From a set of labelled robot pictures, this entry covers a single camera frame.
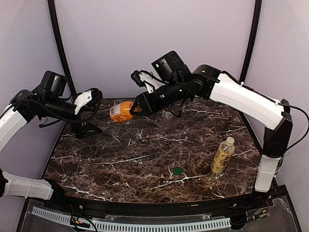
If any orange juice bottle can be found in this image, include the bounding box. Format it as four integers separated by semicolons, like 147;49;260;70
110;101;136;123

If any brown drink bottle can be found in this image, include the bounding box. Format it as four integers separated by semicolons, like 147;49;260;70
162;108;173;128

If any green bottle cap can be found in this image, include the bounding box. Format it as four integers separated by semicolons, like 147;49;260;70
173;167;183;175

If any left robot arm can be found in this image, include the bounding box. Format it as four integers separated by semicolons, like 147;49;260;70
0;71;103;200

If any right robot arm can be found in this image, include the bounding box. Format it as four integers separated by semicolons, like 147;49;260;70
129;51;293;193

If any white tea bottle cap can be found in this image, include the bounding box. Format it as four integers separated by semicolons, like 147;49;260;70
225;137;235;146

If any yellow tea bottle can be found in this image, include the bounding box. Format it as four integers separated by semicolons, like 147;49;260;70
211;140;235;174

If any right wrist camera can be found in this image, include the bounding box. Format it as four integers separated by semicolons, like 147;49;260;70
130;70;159;93

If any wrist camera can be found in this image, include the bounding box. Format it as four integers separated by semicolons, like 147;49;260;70
130;70;159;93
73;88;103;115

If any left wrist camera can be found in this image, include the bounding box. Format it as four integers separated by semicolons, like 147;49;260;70
73;88;103;115

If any left black frame post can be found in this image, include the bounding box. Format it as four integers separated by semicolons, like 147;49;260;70
47;0;77;96

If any black frame post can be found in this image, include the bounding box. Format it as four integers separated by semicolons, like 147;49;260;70
239;0;262;82
47;0;77;96

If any black front rail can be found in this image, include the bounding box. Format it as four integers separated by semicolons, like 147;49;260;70
44;192;268;218

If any white slotted cable duct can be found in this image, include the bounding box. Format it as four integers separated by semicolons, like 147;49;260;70
31;206;231;232

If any right black frame post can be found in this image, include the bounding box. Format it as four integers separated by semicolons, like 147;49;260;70
239;0;262;82

